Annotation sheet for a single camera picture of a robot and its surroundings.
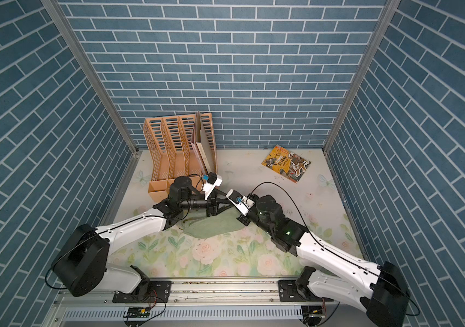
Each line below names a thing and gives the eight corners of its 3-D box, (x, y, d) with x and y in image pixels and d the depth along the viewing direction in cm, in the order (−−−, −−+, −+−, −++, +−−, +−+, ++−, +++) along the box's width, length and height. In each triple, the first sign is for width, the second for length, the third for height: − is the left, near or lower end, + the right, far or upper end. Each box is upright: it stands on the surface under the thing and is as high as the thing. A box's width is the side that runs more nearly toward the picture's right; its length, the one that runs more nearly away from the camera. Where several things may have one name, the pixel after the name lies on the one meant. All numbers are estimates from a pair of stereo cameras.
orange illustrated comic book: (261, 164, 117) (261, 161, 115) (276, 147, 126) (276, 144, 124) (297, 183, 108) (298, 180, 106) (310, 163, 118) (311, 160, 116)
